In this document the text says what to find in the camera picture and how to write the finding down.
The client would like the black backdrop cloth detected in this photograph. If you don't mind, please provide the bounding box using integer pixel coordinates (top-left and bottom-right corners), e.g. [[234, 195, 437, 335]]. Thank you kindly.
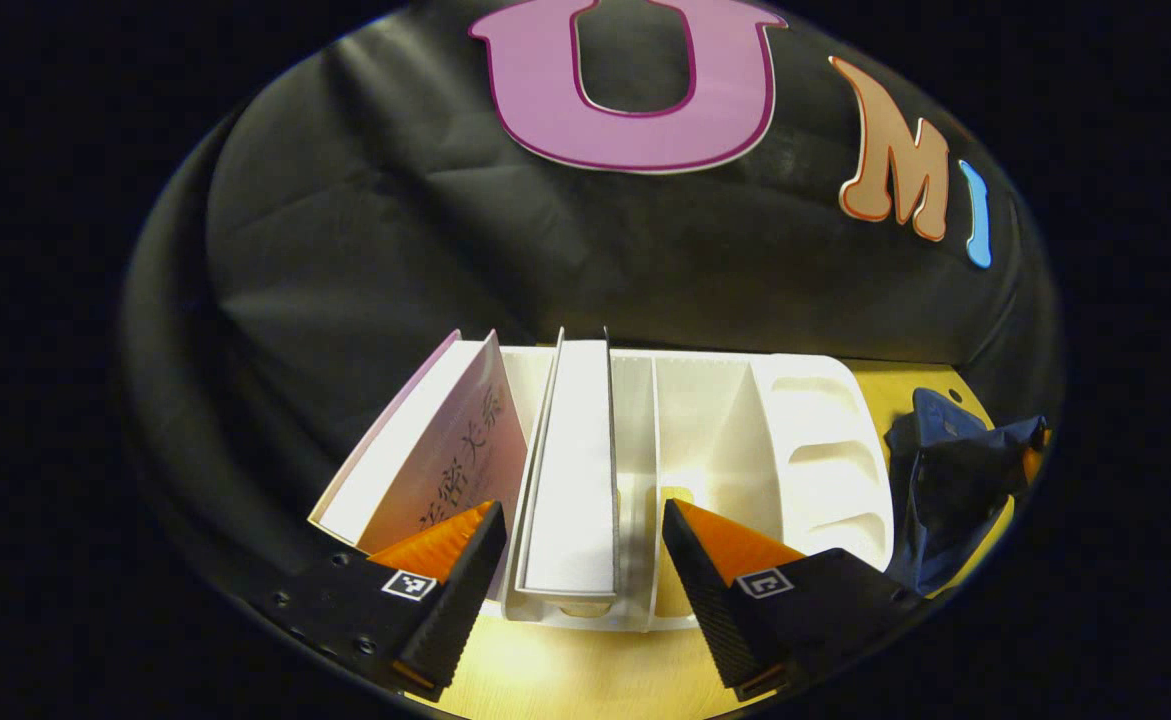
[[120, 0, 1066, 621]]

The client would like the pink covered book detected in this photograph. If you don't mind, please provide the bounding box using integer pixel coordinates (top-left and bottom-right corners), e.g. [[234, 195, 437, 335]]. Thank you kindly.
[[307, 328, 529, 601]]

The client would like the blue schoolbag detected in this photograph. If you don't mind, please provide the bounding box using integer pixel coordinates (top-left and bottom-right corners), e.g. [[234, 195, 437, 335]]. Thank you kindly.
[[883, 388, 1051, 598]]

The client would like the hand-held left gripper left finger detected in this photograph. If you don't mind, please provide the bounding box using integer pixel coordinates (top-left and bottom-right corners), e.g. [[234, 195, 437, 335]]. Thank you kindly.
[[260, 502, 508, 703]]

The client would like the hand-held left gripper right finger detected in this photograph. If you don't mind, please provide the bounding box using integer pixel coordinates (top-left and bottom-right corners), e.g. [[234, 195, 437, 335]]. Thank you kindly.
[[661, 500, 931, 701]]

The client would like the white plastic bookshelf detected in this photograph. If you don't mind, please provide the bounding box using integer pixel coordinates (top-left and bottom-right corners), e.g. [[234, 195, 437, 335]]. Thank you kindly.
[[485, 345, 896, 633]]

